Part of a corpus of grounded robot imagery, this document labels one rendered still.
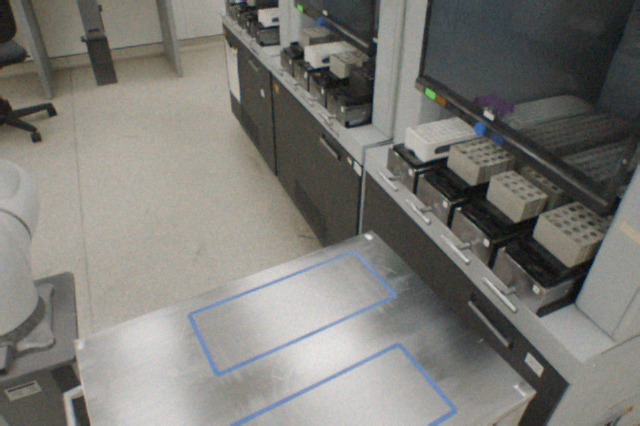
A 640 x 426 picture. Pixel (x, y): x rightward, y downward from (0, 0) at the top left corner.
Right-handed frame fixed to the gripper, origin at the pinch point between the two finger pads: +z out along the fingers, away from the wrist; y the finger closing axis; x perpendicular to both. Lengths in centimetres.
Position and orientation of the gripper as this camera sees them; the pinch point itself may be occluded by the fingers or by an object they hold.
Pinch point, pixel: (102, 61)
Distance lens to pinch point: 87.8
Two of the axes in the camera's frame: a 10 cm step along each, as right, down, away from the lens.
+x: 9.1, -2.4, 3.3
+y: 4.1, 5.6, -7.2
